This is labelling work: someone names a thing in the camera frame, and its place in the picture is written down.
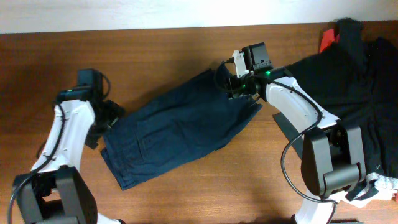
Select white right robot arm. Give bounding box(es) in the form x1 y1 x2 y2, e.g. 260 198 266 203
224 43 366 223

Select navy blue shorts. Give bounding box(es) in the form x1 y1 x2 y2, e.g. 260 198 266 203
101 66 262 190

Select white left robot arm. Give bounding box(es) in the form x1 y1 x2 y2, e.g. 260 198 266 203
7 68 124 224

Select dark green garment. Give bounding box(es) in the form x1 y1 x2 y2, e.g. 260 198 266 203
272 17 398 200

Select red cloth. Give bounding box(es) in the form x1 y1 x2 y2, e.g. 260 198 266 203
319 28 340 53

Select black garment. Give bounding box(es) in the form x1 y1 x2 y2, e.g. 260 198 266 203
368 37 397 98

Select white grey garment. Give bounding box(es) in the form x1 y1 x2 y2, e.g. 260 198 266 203
339 172 397 208

